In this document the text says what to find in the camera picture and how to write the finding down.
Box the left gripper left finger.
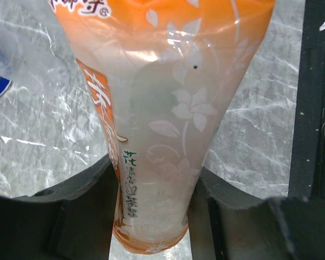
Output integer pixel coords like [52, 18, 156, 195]
[0, 156, 118, 259]

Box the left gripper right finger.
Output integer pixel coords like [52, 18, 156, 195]
[188, 168, 325, 259]

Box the orange drink bottle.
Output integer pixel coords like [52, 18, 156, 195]
[49, 1, 275, 255]

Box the clear bottle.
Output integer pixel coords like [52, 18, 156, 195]
[0, 23, 70, 96]

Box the black base frame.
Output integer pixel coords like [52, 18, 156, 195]
[288, 1, 325, 198]

